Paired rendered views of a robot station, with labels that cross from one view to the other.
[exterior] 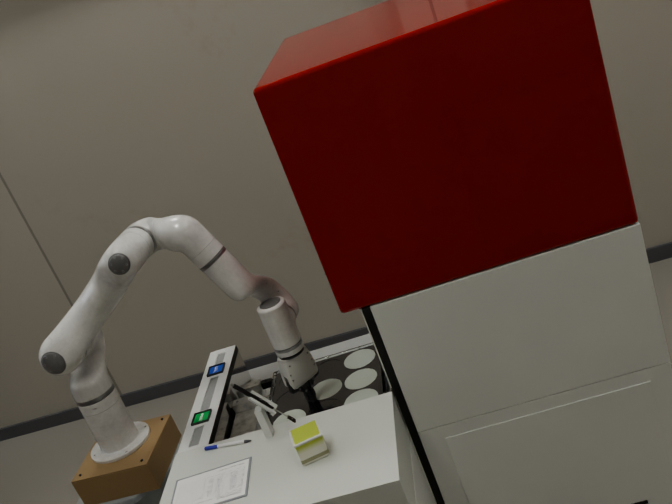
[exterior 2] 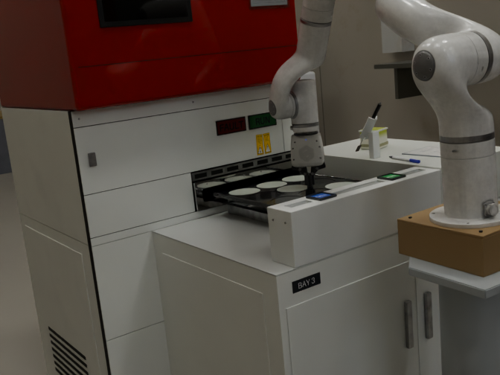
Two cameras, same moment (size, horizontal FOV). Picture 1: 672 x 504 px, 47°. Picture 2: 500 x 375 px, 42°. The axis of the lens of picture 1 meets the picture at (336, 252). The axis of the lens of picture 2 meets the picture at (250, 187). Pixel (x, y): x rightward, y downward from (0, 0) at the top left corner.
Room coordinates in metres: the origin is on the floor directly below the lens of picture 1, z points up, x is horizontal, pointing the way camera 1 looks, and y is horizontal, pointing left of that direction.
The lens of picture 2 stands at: (3.49, 1.54, 1.35)
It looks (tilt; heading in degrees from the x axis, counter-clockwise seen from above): 12 degrees down; 226
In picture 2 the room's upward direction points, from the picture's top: 6 degrees counter-clockwise
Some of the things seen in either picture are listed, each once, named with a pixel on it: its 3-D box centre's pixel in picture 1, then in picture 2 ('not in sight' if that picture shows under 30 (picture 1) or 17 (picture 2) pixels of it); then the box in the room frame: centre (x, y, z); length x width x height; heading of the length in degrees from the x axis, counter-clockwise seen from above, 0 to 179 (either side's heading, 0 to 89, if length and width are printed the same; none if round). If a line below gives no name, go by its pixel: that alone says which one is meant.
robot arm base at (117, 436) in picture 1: (108, 419); (469, 178); (2.09, 0.83, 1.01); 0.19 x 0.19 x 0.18
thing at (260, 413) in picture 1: (266, 412); (370, 136); (1.75, 0.32, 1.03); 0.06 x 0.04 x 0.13; 81
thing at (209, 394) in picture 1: (218, 411); (360, 212); (2.10, 0.52, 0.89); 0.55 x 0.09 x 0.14; 171
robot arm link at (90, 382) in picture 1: (82, 355); (453, 88); (2.13, 0.82, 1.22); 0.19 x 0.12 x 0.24; 166
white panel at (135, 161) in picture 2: (383, 302); (199, 155); (2.13, -0.08, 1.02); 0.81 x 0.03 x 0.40; 171
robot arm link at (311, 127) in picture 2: (289, 346); (304, 127); (1.94, 0.22, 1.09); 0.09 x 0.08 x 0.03; 124
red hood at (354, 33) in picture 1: (433, 117); (135, 7); (2.08, -0.39, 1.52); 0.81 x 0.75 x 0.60; 171
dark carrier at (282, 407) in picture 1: (326, 389); (292, 189); (1.97, 0.17, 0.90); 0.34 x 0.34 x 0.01; 81
